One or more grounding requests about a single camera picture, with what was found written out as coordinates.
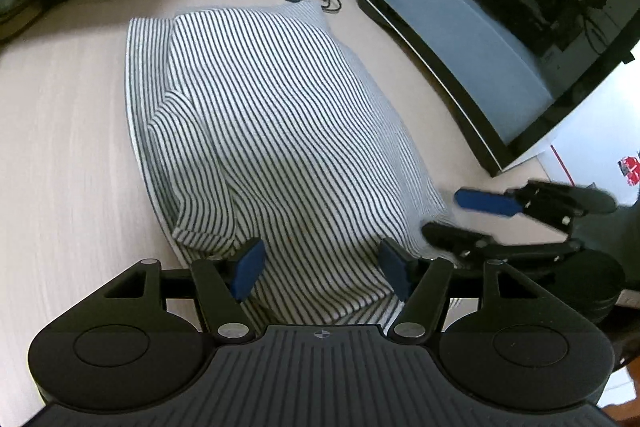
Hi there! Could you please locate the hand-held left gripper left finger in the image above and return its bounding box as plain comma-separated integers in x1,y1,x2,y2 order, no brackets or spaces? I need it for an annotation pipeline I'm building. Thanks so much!
102,238,267,342

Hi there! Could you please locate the open computer case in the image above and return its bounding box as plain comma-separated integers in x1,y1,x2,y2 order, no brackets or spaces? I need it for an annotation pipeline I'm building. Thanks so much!
357,0,640,178

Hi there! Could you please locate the white paper sheet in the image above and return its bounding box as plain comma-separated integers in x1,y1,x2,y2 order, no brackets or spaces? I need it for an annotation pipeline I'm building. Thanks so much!
538,68,640,208

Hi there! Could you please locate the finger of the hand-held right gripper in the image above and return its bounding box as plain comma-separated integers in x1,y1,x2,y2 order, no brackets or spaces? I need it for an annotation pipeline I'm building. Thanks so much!
421,222,584,269
454,179,617,238

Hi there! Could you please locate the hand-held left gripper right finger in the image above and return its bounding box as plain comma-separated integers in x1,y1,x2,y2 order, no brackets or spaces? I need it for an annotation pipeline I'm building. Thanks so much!
378,238,545,341

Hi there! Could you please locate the black white striped shirt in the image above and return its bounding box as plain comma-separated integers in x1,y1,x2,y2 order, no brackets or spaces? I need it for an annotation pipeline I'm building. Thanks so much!
125,2,462,328

